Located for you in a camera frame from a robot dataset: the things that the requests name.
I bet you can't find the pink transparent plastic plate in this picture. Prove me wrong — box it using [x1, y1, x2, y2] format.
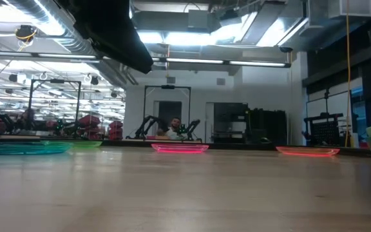
[151, 143, 210, 154]

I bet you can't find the green transparent plastic plate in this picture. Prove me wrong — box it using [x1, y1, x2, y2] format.
[42, 140, 103, 150]

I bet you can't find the red transparent plastic plate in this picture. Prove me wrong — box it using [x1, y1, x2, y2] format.
[276, 146, 341, 158]

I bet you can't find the teal transparent plastic plate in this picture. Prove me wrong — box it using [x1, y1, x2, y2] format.
[0, 141, 74, 156]

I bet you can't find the person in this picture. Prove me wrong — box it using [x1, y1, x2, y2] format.
[164, 117, 187, 140]

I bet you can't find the dark shelving unit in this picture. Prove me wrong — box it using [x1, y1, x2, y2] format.
[205, 102, 249, 144]

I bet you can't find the long ceiling light bar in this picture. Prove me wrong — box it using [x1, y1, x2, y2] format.
[151, 57, 292, 69]
[0, 50, 102, 64]

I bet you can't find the red storage bin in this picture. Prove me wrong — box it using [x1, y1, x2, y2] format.
[108, 121, 124, 140]
[77, 114, 102, 136]

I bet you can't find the dark cabinet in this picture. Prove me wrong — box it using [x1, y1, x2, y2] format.
[245, 108, 288, 145]

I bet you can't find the black equipment cart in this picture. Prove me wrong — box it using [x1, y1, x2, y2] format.
[303, 88, 345, 148]

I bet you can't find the black gantry frame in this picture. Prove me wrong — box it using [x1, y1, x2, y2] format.
[143, 84, 192, 140]
[27, 79, 82, 130]

